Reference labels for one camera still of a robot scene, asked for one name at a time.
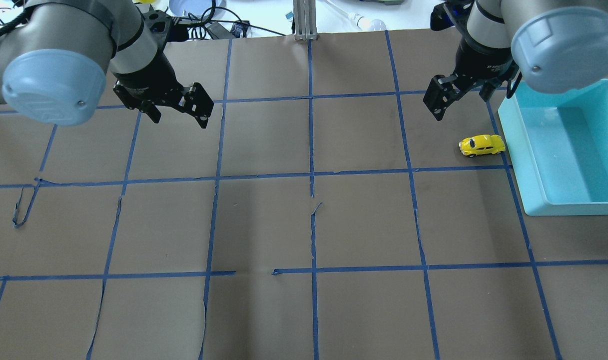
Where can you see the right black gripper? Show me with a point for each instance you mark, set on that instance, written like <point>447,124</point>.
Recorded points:
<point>477,61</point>

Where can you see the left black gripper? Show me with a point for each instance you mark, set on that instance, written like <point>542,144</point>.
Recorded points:
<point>146,75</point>

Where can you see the yellow beetle toy car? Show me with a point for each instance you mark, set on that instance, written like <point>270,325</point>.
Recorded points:
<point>480,145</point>

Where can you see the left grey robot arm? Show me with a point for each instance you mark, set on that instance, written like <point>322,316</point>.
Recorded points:
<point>55,55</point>

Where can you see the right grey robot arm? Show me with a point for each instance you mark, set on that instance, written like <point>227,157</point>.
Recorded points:
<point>553,46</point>

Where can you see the black power adapter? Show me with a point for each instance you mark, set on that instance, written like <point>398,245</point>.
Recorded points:
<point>217,31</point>

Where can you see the blue plate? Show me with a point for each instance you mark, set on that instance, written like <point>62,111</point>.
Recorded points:
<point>200,10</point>

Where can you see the turquoise plastic bin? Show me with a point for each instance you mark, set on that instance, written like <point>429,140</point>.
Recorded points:
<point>558,145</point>

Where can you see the white light bulb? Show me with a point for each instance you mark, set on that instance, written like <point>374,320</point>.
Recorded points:
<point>366,24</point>

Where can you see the aluminium frame post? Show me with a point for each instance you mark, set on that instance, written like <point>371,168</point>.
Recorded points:
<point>305,20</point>

